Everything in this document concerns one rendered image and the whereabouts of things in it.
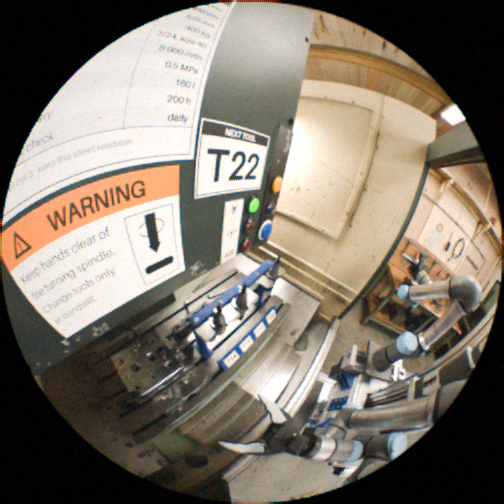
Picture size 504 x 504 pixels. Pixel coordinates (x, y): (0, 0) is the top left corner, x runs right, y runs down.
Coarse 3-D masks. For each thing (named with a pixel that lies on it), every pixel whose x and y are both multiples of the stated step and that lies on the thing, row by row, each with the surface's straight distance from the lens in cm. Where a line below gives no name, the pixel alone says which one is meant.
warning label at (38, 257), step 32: (96, 192) 11; (128, 192) 12; (160, 192) 12; (32, 224) 13; (64, 224) 12; (96, 224) 12; (128, 224) 12; (160, 224) 13; (32, 256) 14; (64, 256) 13; (96, 256) 13; (128, 256) 13; (160, 256) 15; (32, 288) 15; (64, 288) 15; (96, 288) 15; (128, 288) 15; (64, 320) 17
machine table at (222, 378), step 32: (224, 288) 102; (256, 288) 107; (160, 320) 94; (256, 320) 91; (192, 352) 83; (224, 352) 82; (256, 352) 87; (192, 384) 80; (224, 384) 82; (128, 416) 91; (160, 416) 87
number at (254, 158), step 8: (232, 144) 16; (232, 152) 16; (240, 152) 17; (248, 152) 18; (256, 152) 19; (232, 160) 16; (240, 160) 17; (248, 160) 18; (256, 160) 19; (232, 168) 16; (240, 168) 17; (248, 168) 18; (256, 168) 19; (232, 176) 16; (240, 176) 17; (248, 176) 18; (256, 176) 20; (232, 184) 17; (240, 184) 18
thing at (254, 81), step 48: (240, 48) 19; (288, 48) 27; (240, 96) 17; (288, 96) 25; (192, 192) 14; (240, 192) 18; (192, 240) 16; (240, 240) 22; (48, 336) 19; (96, 336) 19
